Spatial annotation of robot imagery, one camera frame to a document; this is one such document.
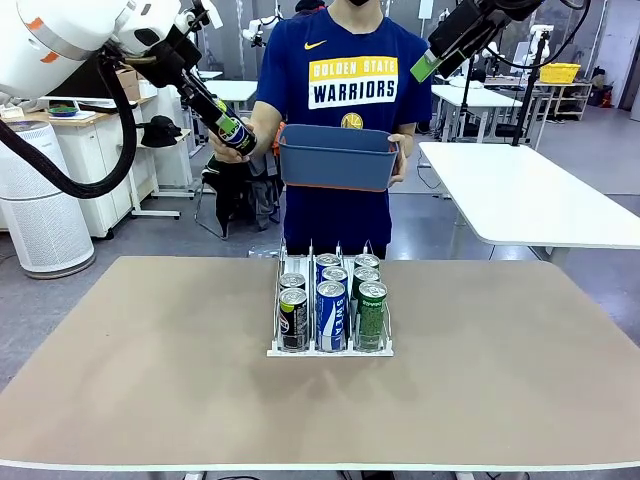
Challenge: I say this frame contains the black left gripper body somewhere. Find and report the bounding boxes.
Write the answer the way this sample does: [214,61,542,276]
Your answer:
[142,39,204,91]

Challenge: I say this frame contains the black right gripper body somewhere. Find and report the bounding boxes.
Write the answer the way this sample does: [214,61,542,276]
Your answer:
[452,0,504,51]

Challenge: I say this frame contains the blue bin orange handles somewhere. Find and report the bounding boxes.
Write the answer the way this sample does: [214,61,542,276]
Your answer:
[278,123,401,193]

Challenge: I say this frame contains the person's right forearm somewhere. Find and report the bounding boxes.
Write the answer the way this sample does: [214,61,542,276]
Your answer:
[245,99,284,157]

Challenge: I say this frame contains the white can dispenser rack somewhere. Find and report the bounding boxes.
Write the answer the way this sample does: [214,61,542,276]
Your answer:
[264,238,395,358]

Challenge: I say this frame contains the person's right hand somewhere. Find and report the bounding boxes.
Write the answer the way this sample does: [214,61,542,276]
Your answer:
[207,134,251,164]

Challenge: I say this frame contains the person's left hand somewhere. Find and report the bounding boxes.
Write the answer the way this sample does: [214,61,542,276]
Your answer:
[387,132,415,186]

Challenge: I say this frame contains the white desk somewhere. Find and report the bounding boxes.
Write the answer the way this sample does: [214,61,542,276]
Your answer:
[430,83,524,144]
[202,78,260,151]

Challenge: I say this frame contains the small cardboard box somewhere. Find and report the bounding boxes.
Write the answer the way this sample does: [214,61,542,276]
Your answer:
[119,74,142,101]

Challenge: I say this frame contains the black hat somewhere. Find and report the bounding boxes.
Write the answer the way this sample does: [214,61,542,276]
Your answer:
[138,114,184,148]

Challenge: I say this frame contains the person in blue shirt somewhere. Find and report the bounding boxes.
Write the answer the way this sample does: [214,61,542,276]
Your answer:
[249,0,434,260]

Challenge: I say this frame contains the black jacket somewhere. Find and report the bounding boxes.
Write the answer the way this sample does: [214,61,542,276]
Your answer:
[202,152,287,240]

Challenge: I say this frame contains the black stand pole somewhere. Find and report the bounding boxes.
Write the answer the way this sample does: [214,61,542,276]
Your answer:
[492,29,549,147]

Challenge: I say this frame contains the yellow plastic crate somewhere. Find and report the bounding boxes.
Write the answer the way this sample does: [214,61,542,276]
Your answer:
[538,61,582,83]

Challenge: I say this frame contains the black computer monitor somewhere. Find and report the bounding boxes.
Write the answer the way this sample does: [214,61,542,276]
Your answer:
[47,59,120,100]

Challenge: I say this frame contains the black metal chair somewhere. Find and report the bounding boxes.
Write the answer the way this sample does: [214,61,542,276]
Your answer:
[193,164,281,240]

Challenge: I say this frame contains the grey garment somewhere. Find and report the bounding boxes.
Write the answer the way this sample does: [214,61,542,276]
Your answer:
[244,159,282,231]

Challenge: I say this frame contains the wooden shelf unit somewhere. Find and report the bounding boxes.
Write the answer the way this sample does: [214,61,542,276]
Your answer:
[534,79,595,121]

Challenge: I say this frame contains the small white side table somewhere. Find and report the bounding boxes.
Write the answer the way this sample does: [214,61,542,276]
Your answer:
[117,128,196,220]

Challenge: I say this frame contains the large white table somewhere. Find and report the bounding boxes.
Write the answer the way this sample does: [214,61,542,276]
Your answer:
[417,141,640,266]

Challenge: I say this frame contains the white air purifier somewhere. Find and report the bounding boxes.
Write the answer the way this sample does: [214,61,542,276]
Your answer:
[0,119,96,280]

